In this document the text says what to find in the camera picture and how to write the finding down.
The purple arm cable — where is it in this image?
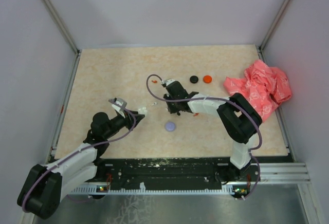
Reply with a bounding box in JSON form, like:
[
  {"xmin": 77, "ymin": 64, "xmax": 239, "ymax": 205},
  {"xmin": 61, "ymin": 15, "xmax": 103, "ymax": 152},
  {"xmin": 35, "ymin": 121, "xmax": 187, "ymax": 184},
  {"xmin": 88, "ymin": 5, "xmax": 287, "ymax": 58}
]
[
  {"xmin": 22, "ymin": 107, "xmax": 137, "ymax": 213},
  {"xmin": 145, "ymin": 73, "xmax": 263, "ymax": 199}
]

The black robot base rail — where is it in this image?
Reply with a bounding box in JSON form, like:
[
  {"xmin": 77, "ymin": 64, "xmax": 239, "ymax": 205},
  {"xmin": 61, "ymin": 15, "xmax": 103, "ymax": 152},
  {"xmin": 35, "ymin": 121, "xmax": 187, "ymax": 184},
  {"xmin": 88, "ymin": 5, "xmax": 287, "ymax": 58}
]
[{"xmin": 64, "ymin": 157, "xmax": 260, "ymax": 199}]

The orange earbud charging case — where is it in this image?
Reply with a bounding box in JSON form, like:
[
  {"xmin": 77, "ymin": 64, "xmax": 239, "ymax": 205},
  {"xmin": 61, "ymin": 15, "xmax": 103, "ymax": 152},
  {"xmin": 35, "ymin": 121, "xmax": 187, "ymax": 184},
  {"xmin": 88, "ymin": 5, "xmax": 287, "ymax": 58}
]
[{"xmin": 203, "ymin": 75, "xmax": 212, "ymax": 84}]

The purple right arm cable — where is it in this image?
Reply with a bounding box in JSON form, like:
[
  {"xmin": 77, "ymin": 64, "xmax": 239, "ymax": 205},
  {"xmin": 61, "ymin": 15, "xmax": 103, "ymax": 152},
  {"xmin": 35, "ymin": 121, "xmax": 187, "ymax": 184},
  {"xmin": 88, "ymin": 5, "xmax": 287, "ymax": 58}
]
[{"xmin": 145, "ymin": 73, "xmax": 263, "ymax": 199}]

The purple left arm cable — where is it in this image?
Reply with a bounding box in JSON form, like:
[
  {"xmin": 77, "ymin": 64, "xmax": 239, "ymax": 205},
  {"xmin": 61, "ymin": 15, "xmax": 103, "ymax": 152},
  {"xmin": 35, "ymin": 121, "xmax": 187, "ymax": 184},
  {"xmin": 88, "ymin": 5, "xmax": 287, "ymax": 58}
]
[{"xmin": 22, "ymin": 107, "xmax": 137, "ymax": 213}]

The purple earbud charging case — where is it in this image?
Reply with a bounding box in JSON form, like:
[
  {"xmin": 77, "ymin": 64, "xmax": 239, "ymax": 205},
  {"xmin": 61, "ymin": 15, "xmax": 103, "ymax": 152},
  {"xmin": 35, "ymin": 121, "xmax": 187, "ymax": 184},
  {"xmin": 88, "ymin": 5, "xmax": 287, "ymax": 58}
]
[{"xmin": 164, "ymin": 121, "xmax": 176, "ymax": 132}]

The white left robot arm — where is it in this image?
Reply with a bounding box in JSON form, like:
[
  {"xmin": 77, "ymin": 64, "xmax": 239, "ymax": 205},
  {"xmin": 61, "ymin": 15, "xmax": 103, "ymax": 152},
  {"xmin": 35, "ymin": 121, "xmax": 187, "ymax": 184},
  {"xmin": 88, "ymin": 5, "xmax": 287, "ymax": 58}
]
[{"xmin": 17, "ymin": 110, "xmax": 145, "ymax": 219}]

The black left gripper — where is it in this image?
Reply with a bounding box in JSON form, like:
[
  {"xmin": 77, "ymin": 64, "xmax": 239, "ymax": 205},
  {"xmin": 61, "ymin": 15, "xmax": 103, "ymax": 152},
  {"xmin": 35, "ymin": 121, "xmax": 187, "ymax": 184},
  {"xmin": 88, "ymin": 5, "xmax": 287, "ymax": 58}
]
[{"xmin": 103, "ymin": 108, "xmax": 144, "ymax": 139}]

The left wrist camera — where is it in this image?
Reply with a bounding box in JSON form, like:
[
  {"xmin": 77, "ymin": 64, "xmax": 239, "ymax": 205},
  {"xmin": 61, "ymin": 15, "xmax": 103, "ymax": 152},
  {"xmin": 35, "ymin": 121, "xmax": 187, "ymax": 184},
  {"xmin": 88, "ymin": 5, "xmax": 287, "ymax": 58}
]
[{"xmin": 108, "ymin": 98, "xmax": 127, "ymax": 117}]

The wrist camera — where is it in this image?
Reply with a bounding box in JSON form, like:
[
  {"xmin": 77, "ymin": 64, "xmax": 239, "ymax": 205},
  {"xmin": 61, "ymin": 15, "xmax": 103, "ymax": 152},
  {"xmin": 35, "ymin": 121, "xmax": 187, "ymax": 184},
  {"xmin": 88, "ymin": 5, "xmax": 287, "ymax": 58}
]
[
  {"xmin": 108, "ymin": 98, "xmax": 127, "ymax": 117},
  {"xmin": 161, "ymin": 79, "xmax": 175, "ymax": 87}
]

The pink crumpled plastic bag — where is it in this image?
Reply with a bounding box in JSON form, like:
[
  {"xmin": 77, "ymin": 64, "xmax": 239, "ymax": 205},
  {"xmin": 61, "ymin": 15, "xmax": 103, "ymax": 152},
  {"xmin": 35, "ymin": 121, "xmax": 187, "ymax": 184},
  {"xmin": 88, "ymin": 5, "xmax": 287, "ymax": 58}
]
[{"xmin": 223, "ymin": 60, "xmax": 293, "ymax": 122}]

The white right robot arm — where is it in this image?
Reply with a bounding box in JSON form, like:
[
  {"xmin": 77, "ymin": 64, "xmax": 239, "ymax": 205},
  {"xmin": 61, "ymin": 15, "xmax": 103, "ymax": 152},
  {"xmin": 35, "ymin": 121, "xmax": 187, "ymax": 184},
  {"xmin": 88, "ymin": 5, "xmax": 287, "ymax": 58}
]
[{"xmin": 161, "ymin": 79, "xmax": 262, "ymax": 182}]

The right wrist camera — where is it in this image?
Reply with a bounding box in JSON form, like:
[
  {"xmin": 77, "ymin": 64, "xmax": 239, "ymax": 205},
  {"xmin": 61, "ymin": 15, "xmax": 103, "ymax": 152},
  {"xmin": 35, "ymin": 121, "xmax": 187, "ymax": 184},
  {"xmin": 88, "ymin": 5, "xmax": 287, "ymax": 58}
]
[{"xmin": 161, "ymin": 79, "xmax": 175, "ymax": 87}]

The white earbud charging case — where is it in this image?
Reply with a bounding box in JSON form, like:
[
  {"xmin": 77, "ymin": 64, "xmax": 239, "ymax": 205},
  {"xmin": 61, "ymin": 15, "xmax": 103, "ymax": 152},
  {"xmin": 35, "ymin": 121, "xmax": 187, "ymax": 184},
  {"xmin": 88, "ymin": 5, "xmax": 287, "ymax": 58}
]
[{"xmin": 138, "ymin": 106, "xmax": 148, "ymax": 116}]

